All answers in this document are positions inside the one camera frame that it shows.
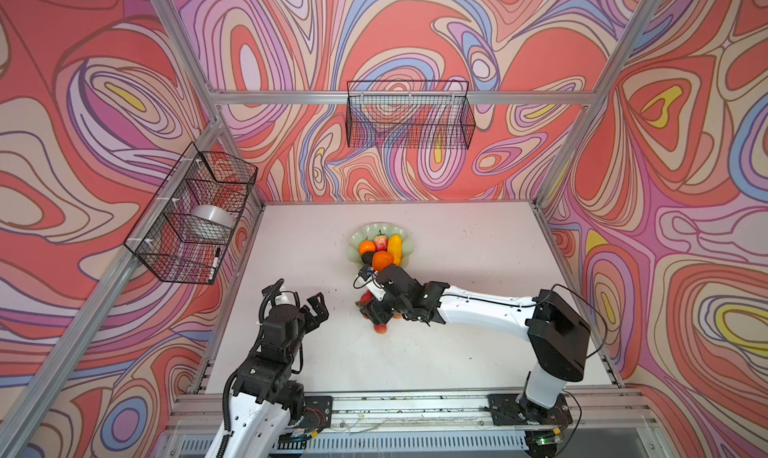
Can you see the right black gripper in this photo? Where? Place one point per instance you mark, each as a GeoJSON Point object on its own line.
{"type": "Point", "coordinates": [374, 312]}

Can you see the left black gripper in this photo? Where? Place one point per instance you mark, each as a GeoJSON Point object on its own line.
{"type": "Point", "coordinates": [310, 323]}

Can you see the red fake grape bunch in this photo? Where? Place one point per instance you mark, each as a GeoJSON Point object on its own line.
{"type": "Point", "coordinates": [378, 312]}

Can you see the large fake orange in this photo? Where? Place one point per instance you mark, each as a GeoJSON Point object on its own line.
{"type": "Point", "coordinates": [381, 260]}

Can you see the dark green fake avocado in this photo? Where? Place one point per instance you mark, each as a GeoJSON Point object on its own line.
{"type": "Point", "coordinates": [367, 257]}

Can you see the yellow fake corn cob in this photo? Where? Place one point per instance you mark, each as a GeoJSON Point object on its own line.
{"type": "Point", "coordinates": [395, 248]}

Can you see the red fake strawberry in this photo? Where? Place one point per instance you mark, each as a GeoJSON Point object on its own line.
{"type": "Point", "coordinates": [381, 242]}

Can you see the small fake orange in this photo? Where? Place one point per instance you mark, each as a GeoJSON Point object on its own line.
{"type": "Point", "coordinates": [367, 245]}

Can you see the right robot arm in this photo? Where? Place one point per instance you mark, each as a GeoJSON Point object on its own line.
{"type": "Point", "coordinates": [558, 334]}

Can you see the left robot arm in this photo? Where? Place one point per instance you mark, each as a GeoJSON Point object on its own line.
{"type": "Point", "coordinates": [263, 406]}

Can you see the green wavy fruit bowl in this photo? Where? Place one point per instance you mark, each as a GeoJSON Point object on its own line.
{"type": "Point", "coordinates": [369, 231]}

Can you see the white tape roll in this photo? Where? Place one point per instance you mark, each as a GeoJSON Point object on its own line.
{"type": "Point", "coordinates": [211, 223]}

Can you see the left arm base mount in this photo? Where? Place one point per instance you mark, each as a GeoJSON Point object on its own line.
{"type": "Point", "coordinates": [315, 418]}

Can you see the black wire basket left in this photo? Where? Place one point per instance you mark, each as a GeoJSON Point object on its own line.
{"type": "Point", "coordinates": [162, 241]}

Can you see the black wire basket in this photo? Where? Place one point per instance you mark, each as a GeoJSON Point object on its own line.
{"type": "Point", "coordinates": [162, 241]}
{"type": "Point", "coordinates": [411, 114]}

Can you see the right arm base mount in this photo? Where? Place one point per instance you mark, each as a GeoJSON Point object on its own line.
{"type": "Point", "coordinates": [515, 409]}

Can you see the aluminium front rail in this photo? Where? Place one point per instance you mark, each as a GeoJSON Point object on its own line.
{"type": "Point", "coordinates": [356, 413]}

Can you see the black wire basket back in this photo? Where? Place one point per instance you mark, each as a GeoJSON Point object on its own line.
{"type": "Point", "coordinates": [411, 114]}

